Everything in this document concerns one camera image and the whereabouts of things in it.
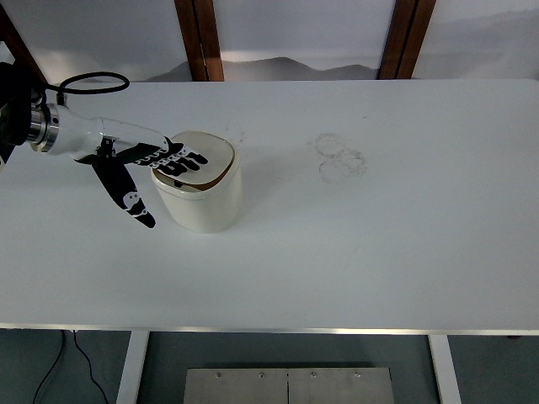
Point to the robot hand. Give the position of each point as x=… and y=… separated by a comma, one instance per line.
x=80, y=134

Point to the cream plastic trash bin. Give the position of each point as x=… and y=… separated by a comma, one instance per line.
x=206, y=206

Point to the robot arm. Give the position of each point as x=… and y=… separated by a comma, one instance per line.
x=17, y=109

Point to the mountain print screen panel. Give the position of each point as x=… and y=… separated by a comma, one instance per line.
x=126, y=38
x=303, y=33
x=484, y=33

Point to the white table leg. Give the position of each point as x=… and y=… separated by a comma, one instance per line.
x=131, y=370
x=444, y=370

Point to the grey metal plate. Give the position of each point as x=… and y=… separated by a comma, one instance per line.
x=252, y=389

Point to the brown wooden screen post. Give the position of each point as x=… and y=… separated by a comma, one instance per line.
x=416, y=38
x=17, y=42
x=394, y=38
x=211, y=38
x=187, y=38

